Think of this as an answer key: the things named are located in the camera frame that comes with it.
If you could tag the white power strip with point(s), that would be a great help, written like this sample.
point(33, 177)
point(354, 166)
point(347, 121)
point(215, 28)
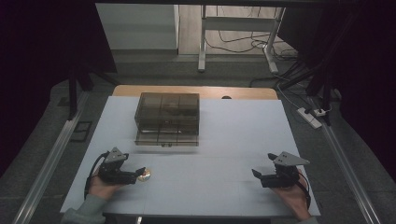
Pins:
point(308, 117)

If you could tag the small shiny round disc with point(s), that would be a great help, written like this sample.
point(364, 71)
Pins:
point(144, 175)

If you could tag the black rectangular floor frame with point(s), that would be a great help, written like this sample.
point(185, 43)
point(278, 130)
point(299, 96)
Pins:
point(81, 131)

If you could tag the white desk frame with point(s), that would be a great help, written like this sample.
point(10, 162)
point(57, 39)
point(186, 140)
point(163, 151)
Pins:
point(202, 46)

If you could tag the dark curtain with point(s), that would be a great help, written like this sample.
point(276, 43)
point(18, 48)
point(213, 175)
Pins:
point(40, 46)
point(358, 62)

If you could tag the transparent brown compartment box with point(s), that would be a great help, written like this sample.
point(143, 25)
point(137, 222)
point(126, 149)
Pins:
point(167, 118)

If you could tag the white cabinet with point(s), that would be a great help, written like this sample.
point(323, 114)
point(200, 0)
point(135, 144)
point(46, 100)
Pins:
point(137, 26)

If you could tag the white plug adapter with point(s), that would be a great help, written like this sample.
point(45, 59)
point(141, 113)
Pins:
point(321, 112)

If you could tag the person's left hand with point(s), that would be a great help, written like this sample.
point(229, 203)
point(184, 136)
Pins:
point(101, 188)

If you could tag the white table cover board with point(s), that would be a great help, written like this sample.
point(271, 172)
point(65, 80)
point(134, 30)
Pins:
point(224, 161)

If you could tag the person's right hand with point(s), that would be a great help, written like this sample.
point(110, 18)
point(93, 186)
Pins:
point(294, 199)

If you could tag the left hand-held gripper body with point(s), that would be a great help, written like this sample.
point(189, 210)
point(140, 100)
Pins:
point(112, 169)

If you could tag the aluminium floor rail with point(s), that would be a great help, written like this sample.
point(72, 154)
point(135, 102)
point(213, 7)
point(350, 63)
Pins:
point(49, 161)
point(348, 168)

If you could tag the black tripod stand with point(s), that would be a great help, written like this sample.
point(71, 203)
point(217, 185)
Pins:
point(323, 84)
point(72, 93)

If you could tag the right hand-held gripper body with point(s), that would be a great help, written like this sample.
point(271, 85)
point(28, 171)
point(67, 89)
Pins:
point(285, 172)

